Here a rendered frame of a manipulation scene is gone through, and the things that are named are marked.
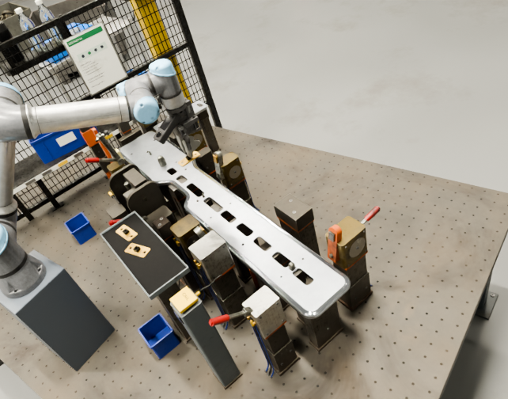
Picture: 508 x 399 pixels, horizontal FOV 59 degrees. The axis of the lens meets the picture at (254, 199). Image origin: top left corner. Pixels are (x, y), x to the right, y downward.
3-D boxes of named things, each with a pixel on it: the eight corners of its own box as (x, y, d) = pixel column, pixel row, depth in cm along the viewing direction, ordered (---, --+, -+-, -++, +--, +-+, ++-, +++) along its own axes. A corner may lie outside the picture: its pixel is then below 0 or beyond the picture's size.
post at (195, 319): (243, 374, 152) (203, 302, 122) (225, 389, 149) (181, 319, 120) (230, 359, 157) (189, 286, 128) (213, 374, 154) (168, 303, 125)
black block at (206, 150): (233, 193, 221) (217, 146, 202) (217, 204, 218) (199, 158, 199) (227, 189, 225) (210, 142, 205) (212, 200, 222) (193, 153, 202)
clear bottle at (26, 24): (49, 47, 218) (26, 6, 205) (36, 53, 216) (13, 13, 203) (45, 45, 223) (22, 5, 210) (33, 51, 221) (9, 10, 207)
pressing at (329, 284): (362, 278, 134) (362, 275, 133) (308, 326, 127) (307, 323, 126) (153, 129, 227) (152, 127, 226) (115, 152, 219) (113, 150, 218)
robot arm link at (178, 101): (167, 101, 144) (155, 95, 150) (171, 114, 147) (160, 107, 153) (186, 91, 147) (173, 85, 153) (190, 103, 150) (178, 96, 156)
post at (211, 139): (221, 150, 250) (206, 106, 231) (214, 154, 249) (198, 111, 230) (216, 146, 254) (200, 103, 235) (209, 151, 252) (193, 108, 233)
